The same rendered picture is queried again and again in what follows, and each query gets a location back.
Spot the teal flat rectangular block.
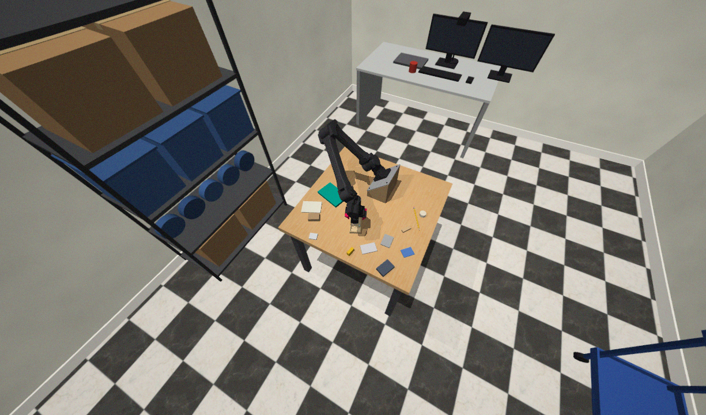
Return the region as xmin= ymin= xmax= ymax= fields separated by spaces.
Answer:
xmin=318 ymin=183 xmax=343 ymax=207

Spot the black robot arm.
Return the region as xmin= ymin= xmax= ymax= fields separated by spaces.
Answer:
xmin=318 ymin=119 xmax=391 ymax=224

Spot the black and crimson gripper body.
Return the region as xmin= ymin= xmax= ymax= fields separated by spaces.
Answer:
xmin=345 ymin=206 xmax=367 ymax=218

